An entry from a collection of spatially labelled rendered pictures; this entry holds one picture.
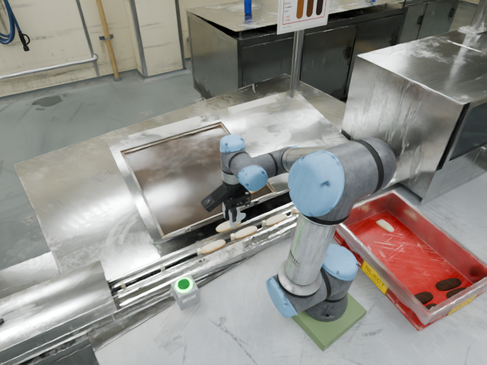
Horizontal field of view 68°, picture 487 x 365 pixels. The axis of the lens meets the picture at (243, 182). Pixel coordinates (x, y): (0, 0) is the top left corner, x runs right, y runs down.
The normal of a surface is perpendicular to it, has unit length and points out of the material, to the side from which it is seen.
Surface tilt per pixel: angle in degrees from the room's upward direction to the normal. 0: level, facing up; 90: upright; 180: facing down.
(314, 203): 81
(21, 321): 0
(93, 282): 0
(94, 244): 0
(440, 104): 90
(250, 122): 10
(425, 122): 90
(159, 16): 90
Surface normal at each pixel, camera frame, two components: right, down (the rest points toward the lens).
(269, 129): 0.08, -0.66
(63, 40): 0.50, 0.55
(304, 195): -0.86, 0.19
